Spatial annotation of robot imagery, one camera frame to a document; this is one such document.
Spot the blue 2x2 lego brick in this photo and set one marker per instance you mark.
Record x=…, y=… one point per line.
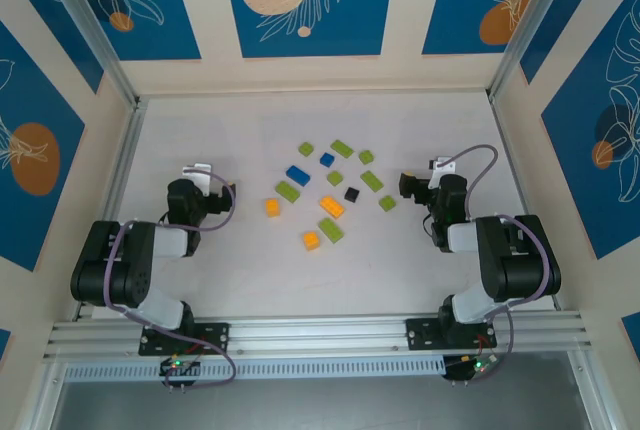
x=327, y=159

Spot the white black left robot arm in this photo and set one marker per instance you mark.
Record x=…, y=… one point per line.
x=125, y=270

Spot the blue 2x4 lego brick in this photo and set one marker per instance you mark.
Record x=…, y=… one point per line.
x=298, y=175

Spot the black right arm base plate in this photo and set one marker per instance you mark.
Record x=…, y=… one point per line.
x=420, y=335

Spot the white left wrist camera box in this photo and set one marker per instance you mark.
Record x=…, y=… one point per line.
x=197, y=172

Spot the orange 2x2 lego brick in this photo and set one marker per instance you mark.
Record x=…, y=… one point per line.
x=273, y=207
x=311, y=241

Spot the aluminium mounting rail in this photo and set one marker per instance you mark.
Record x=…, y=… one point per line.
x=320, y=335

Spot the aluminium side rail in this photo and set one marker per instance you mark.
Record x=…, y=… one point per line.
x=114, y=200
x=505, y=125

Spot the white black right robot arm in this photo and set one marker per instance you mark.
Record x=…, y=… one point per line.
x=520, y=260

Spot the aluminium frame post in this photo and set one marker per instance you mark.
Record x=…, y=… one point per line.
x=535, y=25
x=92, y=25

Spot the green long brick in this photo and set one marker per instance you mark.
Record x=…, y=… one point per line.
x=352, y=194

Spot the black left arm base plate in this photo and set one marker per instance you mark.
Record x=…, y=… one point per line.
x=215, y=337

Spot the green 2x4 lego brick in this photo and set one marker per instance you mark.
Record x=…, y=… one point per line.
x=330, y=229
x=371, y=180
x=288, y=192
x=342, y=148

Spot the green 2x2 lego brick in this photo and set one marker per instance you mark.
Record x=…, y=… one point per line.
x=366, y=156
x=306, y=148
x=335, y=178
x=387, y=203

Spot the orange 2x4 lego brick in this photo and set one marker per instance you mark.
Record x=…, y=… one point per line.
x=332, y=207

